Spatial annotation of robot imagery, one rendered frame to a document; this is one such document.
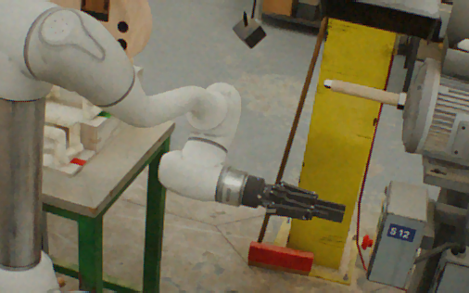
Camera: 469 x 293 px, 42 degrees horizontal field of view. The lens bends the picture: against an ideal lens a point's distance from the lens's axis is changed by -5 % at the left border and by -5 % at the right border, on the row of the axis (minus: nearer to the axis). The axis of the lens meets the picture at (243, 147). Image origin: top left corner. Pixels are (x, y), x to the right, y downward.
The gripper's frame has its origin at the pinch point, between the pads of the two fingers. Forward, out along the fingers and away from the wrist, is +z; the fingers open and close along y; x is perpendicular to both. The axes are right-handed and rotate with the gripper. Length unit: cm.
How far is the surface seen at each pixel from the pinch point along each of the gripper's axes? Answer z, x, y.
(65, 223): -126, -107, -100
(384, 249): 14.6, -4.9, 3.0
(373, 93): 3.6, 19.2, -30.6
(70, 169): -71, -13, -8
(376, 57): 1, 2, -119
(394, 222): 15.0, 2.8, 3.0
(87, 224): -60, -21, 4
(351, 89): -2.3, 18.8, -30.4
